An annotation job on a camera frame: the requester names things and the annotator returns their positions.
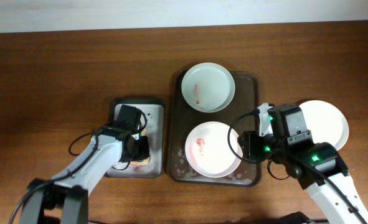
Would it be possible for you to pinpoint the green and yellow sponge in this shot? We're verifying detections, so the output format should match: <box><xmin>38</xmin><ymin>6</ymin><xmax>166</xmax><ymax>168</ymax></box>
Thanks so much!
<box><xmin>131</xmin><ymin>129</ymin><xmax>150</xmax><ymax>166</ymax></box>

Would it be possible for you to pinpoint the pinkish white plate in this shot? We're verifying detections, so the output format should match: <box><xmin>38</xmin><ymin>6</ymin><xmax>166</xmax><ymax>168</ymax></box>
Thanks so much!
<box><xmin>184</xmin><ymin>121</ymin><xmax>243</xmax><ymax>178</ymax></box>

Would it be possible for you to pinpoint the white plate with green tint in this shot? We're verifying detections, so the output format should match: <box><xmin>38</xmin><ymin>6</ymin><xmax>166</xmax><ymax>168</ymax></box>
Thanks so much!
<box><xmin>300</xmin><ymin>100</ymin><xmax>349</xmax><ymax>151</ymax></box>

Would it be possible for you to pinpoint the pale green plate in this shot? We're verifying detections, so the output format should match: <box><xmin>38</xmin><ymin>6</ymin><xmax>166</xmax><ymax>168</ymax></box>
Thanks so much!
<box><xmin>181</xmin><ymin>62</ymin><xmax>235</xmax><ymax>113</ymax></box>

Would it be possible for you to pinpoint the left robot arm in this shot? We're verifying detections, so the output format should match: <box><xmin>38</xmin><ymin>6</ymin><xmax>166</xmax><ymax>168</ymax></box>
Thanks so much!
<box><xmin>9</xmin><ymin>105</ymin><xmax>149</xmax><ymax>223</ymax></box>

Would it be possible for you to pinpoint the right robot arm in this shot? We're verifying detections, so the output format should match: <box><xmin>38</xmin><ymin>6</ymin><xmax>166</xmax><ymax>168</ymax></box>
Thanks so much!
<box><xmin>237</xmin><ymin>103</ymin><xmax>368</xmax><ymax>223</ymax></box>

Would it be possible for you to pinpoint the small grey metal tray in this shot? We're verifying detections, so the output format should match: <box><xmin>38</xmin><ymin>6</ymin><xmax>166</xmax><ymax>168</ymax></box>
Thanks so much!
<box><xmin>105</xmin><ymin>98</ymin><xmax>165</xmax><ymax>178</ymax></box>

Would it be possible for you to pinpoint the large brown serving tray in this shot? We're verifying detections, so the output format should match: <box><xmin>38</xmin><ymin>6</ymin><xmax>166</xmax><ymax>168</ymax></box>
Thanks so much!
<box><xmin>167</xmin><ymin>70</ymin><xmax>262</xmax><ymax>187</ymax></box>

